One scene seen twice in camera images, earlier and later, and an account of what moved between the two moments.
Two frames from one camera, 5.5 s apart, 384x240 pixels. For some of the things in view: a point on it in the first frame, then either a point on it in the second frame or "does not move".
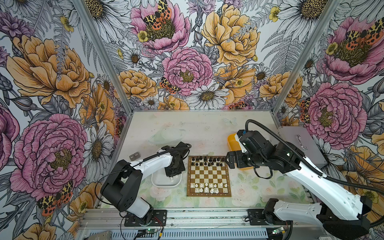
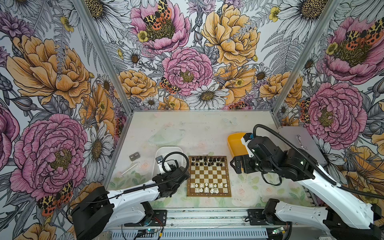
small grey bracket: [134, 156] does not move
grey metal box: [299, 136] does not move
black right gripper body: [245, 159] to [251, 164]
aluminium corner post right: [331, 8] does not move
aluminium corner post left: [107, 52] does not move
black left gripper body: [175, 169] to [166, 174]
